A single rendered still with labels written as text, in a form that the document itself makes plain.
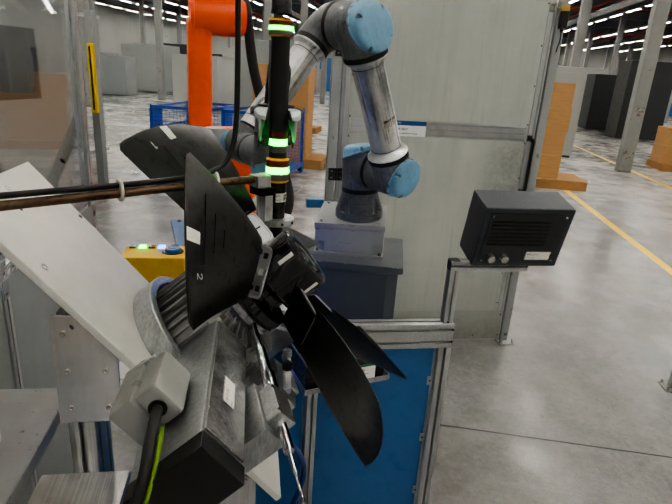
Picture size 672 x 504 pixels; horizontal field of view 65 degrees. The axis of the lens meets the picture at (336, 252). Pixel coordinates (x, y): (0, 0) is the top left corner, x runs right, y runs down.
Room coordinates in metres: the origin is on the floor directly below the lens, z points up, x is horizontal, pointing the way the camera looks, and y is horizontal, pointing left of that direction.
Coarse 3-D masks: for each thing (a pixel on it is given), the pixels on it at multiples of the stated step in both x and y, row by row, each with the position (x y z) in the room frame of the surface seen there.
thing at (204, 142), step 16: (160, 128) 0.99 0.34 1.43; (176, 128) 1.02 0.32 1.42; (192, 128) 1.05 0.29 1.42; (128, 144) 0.91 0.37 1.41; (144, 144) 0.93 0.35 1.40; (160, 144) 0.96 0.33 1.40; (176, 144) 0.98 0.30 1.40; (192, 144) 1.01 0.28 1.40; (208, 144) 1.04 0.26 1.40; (144, 160) 0.91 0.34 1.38; (160, 160) 0.93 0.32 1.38; (176, 160) 0.95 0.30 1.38; (208, 160) 0.99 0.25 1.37; (160, 176) 0.91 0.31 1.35; (224, 176) 0.98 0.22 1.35; (240, 176) 1.01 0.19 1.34; (176, 192) 0.91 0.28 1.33; (240, 192) 0.98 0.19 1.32
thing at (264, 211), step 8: (256, 176) 0.95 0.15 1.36; (264, 176) 0.96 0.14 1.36; (256, 184) 0.95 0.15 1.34; (264, 184) 0.96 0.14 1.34; (256, 192) 0.96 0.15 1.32; (264, 192) 0.95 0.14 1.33; (272, 192) 0.97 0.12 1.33; (256, 200) 0.98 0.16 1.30; (264, 200) 0.96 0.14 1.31; (272, 200) 0.97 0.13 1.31; (256, 208) 0.98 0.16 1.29; (264, 208) 0.96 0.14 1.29; (272, 208) 0.97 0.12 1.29; (264, 216) 0.96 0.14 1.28; (288, 216) 1.01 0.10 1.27; (272, 224) 0.96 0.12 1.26; (280, 224) 0.97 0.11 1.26; (288, 224) 0.98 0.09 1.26
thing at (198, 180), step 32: (192, 160) 0.68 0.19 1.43; (192, 192) 0.65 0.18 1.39; (224, 192) 0.73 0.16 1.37; (192, 224) 0.62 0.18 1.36; (224, 224) 0.70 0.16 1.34; (192, 256) 0.60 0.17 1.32; (224, 256) 0.68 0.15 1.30; (256, 256) 0.79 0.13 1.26; (192, 288) 0.59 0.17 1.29; (224, 288) 0.68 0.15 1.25; (192, 320) 0.57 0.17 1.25
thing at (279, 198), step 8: (272, 0) 0.99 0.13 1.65; (280, 0) 0.98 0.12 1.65; (288, 0) 0.99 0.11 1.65; (272, 8) 0.99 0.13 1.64; (280, 8) 0.98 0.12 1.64; (288, 8) 0.99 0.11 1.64; (272, 184) 0.98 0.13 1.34; (280, 184) 0.98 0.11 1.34; (280, 192) 0.98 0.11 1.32; (280, 200) 0.98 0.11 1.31; (280, 208) 0.99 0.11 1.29; (272, 216) 0.98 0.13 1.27; (280, 216) 0.99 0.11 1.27; (272, 232) 0.99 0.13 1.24; (280, 232) 0.99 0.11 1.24
